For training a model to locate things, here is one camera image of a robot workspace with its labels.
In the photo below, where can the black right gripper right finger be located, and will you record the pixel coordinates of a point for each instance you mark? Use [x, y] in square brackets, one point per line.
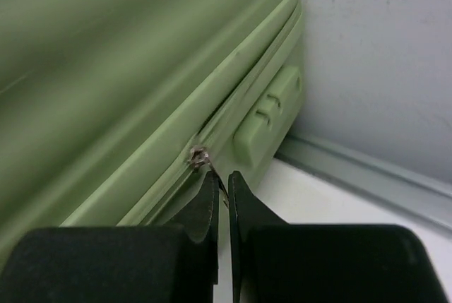
[276, 261]

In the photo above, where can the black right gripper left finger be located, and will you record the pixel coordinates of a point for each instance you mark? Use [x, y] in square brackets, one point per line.
[174, 262]

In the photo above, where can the metal suitcase zipper pull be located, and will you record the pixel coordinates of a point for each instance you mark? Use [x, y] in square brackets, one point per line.
[199, 156]

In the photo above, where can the green suitcase blue lining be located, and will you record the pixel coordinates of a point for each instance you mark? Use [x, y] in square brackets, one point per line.
[102, 102]

